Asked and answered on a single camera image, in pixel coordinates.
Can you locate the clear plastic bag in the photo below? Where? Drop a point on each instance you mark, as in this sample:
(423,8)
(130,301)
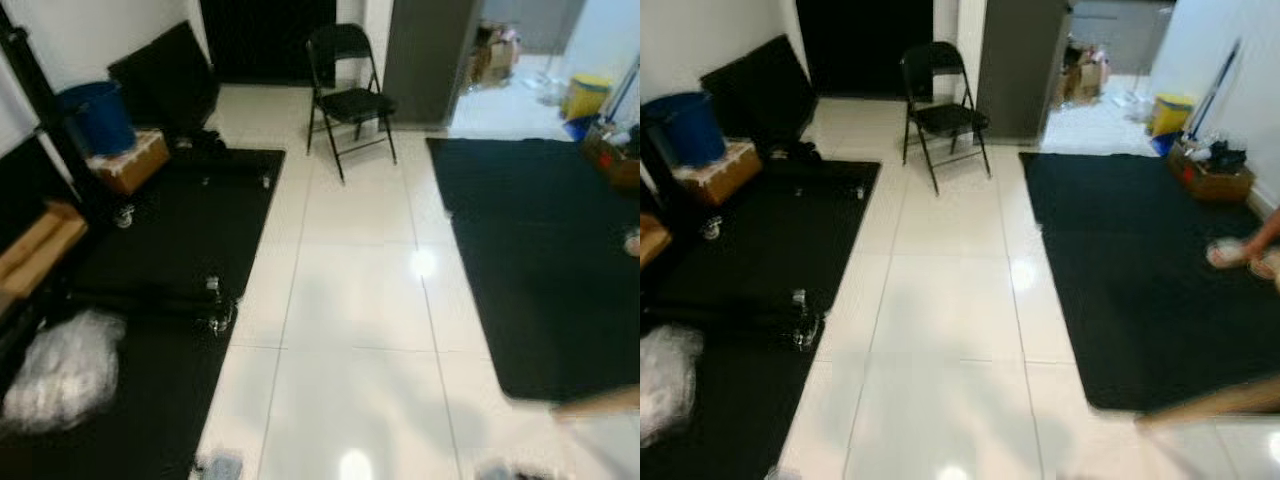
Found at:
(668,385)
(65,370)

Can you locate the black folding chair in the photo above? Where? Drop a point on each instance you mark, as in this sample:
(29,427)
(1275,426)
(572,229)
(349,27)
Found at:
(945,118)
(350,103)

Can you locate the long wooden box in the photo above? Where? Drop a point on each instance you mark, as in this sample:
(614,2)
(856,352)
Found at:
(653,240)
(40,245)

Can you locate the light grey left wrist camera mount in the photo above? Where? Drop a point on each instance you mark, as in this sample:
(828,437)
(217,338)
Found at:
(782,474)
(220,468)

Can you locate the black flat panel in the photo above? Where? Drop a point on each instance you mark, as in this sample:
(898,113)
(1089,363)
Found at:
(165,85)
(760,95)

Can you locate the small brown cardboard box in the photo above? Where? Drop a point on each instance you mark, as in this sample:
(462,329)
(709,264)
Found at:
(720,175)
(130,165)

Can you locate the black wheeled rack frame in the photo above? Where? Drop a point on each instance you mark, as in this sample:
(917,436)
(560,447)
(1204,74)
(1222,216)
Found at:
(220,315)
(806,325)

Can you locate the large open cardboard box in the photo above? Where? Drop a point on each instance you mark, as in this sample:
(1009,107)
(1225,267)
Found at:
(1097,72)
(507,58)

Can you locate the brown crate with clutter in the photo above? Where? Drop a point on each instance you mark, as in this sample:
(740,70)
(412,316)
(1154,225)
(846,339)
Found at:
(1215,185)
(615,165)

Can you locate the yellow bin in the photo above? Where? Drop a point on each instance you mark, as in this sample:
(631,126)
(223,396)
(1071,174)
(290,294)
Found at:
(1172,115)
(588,98)

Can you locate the blue bucket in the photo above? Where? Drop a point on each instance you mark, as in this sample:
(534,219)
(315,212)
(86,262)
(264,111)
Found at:
(690,130)
(98,120)

